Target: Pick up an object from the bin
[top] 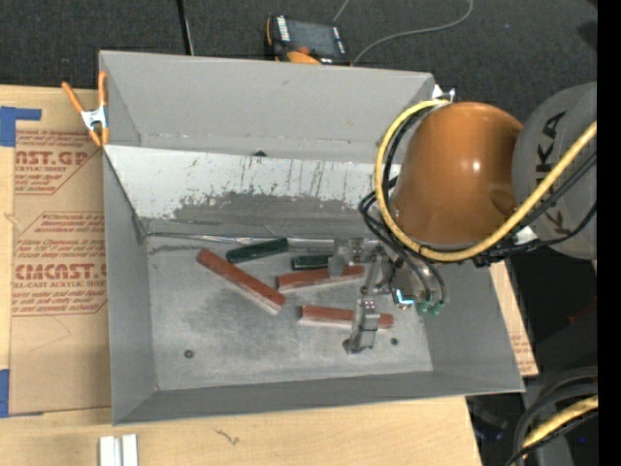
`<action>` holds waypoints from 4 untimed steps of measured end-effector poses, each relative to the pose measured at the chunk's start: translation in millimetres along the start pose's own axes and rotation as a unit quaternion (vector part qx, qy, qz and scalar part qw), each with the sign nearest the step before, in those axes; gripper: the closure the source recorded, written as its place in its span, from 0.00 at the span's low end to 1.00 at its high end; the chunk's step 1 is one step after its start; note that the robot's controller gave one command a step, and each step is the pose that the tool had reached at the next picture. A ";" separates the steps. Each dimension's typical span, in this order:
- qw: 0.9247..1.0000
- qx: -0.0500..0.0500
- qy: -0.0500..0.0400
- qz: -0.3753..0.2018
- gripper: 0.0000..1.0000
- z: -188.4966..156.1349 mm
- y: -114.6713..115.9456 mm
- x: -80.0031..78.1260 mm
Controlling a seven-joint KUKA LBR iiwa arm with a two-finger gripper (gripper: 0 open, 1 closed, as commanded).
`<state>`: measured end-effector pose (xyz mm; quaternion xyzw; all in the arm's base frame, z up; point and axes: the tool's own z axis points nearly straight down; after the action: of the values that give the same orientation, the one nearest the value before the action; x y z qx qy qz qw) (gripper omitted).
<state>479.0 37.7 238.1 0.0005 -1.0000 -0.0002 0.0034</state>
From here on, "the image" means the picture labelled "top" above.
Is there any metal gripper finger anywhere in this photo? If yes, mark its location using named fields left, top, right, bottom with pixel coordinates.
left=328, top=237, right=367, bottom=279
left=342, top=299, right=380, bottom=355

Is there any red-brown flat block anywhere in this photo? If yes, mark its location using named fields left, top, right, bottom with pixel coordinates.
left=296, top=304, right=395, bottom=332
left=274, top=264, right=367, bottom=294
left=195, top=247, right=287, bottom=316

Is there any dark green flat block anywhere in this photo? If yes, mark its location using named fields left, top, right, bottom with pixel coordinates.
left=225, top=237, right=290, bottom=265
left=290, top=254, right=334, bottom=272

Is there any grey metal bin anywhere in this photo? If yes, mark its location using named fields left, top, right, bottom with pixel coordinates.
left=98, top=50, right=527, bottom=426

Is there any brown cardboard board, red print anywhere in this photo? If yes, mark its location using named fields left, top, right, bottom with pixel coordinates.
left=0, top=83, right=540, bottom=417

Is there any black cylinder on white bracket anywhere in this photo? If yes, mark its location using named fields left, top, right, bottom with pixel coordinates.
left=473, top=225, right=540, bottom=268

